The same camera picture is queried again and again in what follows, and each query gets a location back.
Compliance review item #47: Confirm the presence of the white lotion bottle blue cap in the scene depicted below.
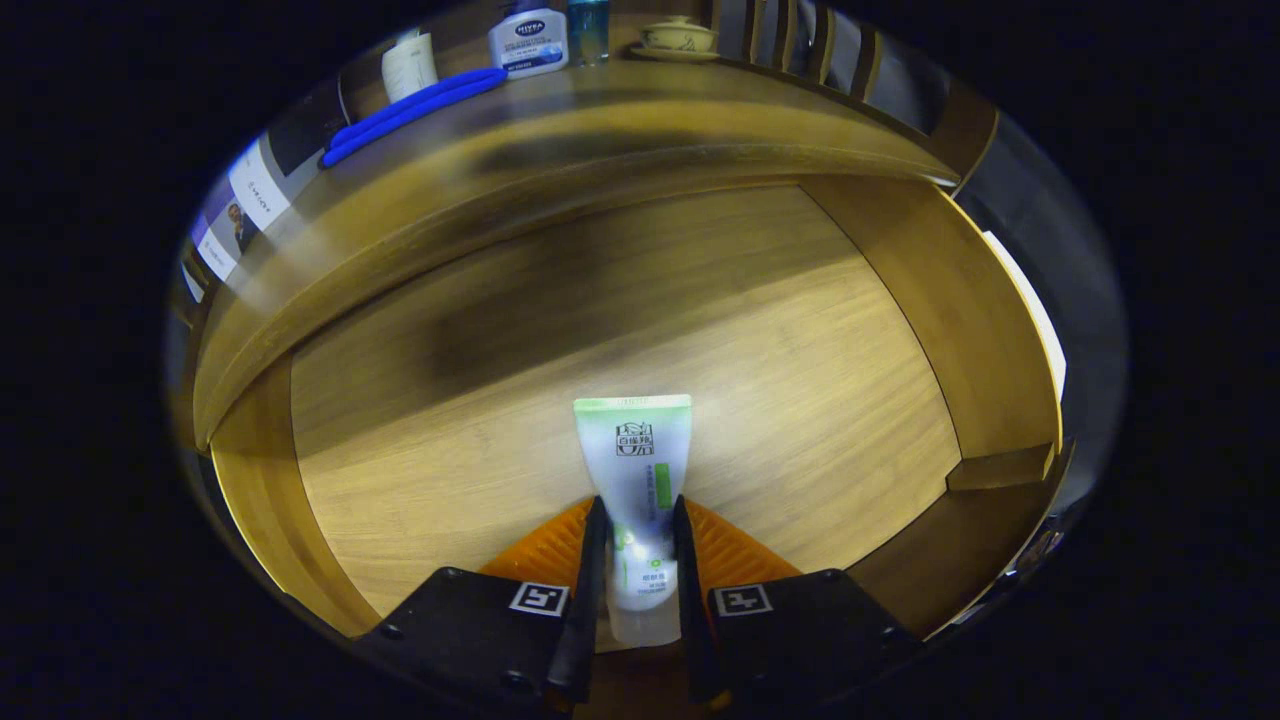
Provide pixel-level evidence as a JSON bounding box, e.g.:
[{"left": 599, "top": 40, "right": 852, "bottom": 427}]
[{"left": 488, "top": 0, "right": 570, "bottom": 80}]

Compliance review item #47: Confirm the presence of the white pump bottle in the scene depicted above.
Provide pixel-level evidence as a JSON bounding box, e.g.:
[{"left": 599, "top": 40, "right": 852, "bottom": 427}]
[{"left": 381, "top": 30, "right": 439, "bottom": 104}]

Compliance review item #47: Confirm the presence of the wooden cabinet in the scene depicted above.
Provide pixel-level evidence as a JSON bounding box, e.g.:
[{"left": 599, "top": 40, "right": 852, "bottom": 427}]
[{"left": 165, "top": 0, "right": 1076, "bottom": 651}]

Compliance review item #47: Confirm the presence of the teal bottle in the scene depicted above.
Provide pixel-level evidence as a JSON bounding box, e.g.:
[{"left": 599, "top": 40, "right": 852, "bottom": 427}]
[{"left": 567, "top": 0, "right": 611, "bottom": 67}]

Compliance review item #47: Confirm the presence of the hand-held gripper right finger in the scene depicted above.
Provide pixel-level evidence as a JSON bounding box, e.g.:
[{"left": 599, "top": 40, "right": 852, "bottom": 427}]
[{"left": 672, "top": 493, "right": 926, "bottom": 706}]

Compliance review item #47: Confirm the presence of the white book with dark cover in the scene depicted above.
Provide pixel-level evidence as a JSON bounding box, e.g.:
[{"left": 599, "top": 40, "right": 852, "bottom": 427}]
[{"left": 228, "top": 75, "right": 351, "bottom": 233}]

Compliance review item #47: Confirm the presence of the purple book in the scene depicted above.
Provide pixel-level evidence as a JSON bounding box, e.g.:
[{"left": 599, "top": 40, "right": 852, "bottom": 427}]
[{"left": 188, "top": 180, "right": 263, "bottom": 283}]

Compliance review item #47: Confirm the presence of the blue folded cloth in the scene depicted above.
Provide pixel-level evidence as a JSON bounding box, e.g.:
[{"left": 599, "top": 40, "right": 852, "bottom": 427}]
[{"left": 320, "top": 67, "right": 509, "bottom": 169}]

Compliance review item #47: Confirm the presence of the beige lidded teacup with saucer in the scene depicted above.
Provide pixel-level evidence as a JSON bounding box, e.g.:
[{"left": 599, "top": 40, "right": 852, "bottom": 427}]
[{"left": 630, "top": 14, "right": 721, "bottom": 63}]

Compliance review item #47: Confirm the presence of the white green tube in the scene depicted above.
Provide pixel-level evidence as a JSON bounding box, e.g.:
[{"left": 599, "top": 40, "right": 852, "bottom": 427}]
[{"left": 573, "top": 394, "right": 693, "bottom": 648}]

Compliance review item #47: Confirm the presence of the wooden countertop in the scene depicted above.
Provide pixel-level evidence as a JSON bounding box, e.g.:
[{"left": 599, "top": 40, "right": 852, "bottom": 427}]
[{"left": 190, "top": 50, "right": 961, "bottom": 451}]

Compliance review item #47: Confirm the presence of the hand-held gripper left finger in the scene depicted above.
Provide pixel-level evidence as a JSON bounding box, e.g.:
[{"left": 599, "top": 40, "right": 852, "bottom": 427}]
[{"left": 350, "top": 495, "right": 609, "bottom": 713}]

